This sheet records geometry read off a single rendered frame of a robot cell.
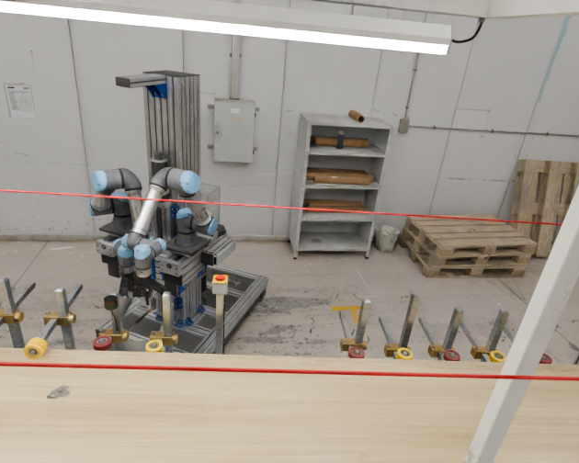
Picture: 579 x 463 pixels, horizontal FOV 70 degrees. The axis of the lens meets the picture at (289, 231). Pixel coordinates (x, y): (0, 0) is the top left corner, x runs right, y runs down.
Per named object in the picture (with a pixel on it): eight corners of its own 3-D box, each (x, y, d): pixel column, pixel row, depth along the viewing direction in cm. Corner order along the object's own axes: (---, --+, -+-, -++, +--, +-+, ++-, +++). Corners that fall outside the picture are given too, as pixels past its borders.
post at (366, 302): (348, 367, 232) (362, 297, 211) (355, 367, 232) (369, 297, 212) (349, 372, 229) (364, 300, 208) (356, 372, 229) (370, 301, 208)
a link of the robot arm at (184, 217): (183, 223, 269) (183, 204, 264) (201, 227, 266) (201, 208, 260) (173, 230, 259) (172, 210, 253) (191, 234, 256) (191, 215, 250)
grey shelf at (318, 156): (287, 241, 509) (300, 112, 442) (357, 241, 526) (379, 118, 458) (293, 259, 470) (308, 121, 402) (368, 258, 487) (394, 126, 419)
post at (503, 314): (474, 375, 240) (500, 308, 219) (480, 375, 240) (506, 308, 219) (477, 379, 237) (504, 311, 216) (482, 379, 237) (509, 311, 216)
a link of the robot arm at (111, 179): (113, 216, 274) (125, 184, 229) (88, 220, 266) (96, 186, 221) (108, 199, 276) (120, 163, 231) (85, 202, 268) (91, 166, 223)
